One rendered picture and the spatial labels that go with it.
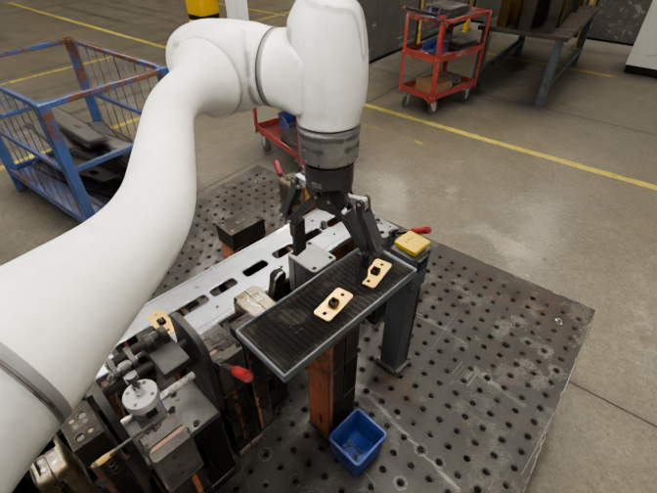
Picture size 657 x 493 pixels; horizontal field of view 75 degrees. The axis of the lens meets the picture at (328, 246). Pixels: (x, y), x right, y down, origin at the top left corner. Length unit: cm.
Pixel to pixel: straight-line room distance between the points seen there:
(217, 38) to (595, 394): 219
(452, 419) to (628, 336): 164
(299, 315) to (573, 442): 162
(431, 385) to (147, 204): 108
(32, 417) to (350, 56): 46
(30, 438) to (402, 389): 109
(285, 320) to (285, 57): 46
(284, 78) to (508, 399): 106
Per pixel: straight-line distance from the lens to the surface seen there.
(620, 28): 777
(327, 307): 83
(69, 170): 285
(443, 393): 130
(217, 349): 90
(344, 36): 55
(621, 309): 289
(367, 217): 65
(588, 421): 231
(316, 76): 55
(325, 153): 59
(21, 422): 28
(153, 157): 39
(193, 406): 97
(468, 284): 161
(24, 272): 30
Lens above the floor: 178
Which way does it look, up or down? 40 degrees down
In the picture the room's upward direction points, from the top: straight up
